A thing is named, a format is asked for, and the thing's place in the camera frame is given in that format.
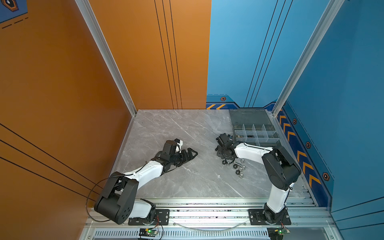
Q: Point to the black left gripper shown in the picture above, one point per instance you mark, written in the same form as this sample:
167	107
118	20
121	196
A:
189	155

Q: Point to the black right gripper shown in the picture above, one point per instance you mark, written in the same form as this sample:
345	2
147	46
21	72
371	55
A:
218	153

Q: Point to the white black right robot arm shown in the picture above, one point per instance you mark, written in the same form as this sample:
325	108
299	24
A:
283	171

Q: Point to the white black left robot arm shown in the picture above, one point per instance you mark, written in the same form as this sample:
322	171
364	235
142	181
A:
118	199

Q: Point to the grey plastic organizer box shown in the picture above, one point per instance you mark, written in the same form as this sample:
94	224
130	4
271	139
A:
254	127

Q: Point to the left green circuit board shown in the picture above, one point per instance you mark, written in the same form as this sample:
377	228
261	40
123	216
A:
148	233

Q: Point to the green circuit board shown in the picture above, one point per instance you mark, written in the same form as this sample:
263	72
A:
277	234
148	233

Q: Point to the right green circuit board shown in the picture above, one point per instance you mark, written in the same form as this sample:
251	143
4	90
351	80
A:
277	234

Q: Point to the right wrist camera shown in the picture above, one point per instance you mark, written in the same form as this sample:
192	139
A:
224	140

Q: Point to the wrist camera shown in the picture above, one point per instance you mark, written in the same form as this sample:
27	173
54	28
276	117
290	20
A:
224	140
179	144

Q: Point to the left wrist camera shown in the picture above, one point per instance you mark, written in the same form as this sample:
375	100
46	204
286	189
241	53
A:
179	144

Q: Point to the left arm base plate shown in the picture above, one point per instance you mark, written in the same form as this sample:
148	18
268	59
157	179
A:
159	216

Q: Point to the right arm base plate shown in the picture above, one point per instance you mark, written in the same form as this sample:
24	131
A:
268	217

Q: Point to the aluminium front rail frame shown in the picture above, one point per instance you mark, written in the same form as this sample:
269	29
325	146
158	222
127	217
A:
219	219

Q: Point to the aluminium corner post right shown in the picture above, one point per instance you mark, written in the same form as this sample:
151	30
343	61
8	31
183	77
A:
318	34

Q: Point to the aluminium corner post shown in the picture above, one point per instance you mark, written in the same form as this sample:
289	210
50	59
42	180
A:
318	34
101	42

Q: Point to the aluminium corner post left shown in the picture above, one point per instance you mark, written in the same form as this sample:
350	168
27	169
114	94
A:
101	42

